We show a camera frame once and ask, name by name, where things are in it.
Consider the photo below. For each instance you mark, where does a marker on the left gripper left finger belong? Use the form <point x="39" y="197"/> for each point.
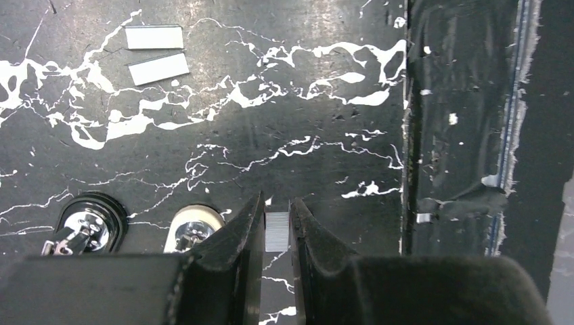
<point x="218" y="281"/>

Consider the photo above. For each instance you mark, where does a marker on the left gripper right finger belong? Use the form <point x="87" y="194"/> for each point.
<point x="336" y="285"/>

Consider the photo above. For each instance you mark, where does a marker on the beige stapler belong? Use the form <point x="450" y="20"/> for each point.
<point x="192" y="225"/>

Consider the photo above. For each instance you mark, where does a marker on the staple strip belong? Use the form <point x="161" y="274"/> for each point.
<point x="154" y="37"/>
<point x="158" y="69"/>
<point x="277" y="228"/>

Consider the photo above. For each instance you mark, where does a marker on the black stapler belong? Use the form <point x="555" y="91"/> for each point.
<point x="90" y="223"/>

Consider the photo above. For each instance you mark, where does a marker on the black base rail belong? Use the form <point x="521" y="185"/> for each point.
<point x="491" y="130"/>

